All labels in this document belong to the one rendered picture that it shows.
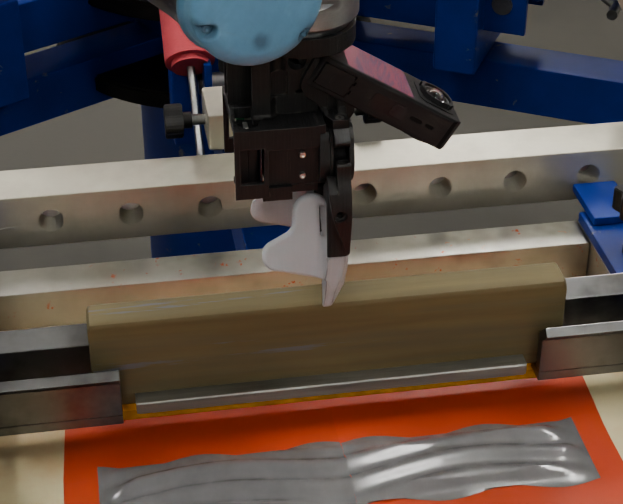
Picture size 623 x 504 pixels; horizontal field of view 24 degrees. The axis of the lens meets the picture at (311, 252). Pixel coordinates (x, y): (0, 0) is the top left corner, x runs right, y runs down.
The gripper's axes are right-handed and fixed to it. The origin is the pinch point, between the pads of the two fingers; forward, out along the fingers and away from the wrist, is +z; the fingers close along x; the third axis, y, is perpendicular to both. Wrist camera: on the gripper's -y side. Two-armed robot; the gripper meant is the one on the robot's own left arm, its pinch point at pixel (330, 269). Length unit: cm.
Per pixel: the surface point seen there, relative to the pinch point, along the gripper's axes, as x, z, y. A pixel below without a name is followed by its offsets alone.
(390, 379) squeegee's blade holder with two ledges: 2.8, 8.4, -4.1
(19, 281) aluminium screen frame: -15.6, 8.8, 23.4
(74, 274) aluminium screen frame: -15.9, 8.8, 18.9
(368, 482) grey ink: 10.1, 11.8, -1.1
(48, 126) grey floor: -233, 108, 28
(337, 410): 1.1, 12.3, -0.4
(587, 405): 3.7, 12.3, -19.6
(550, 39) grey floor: -262, 108, -108
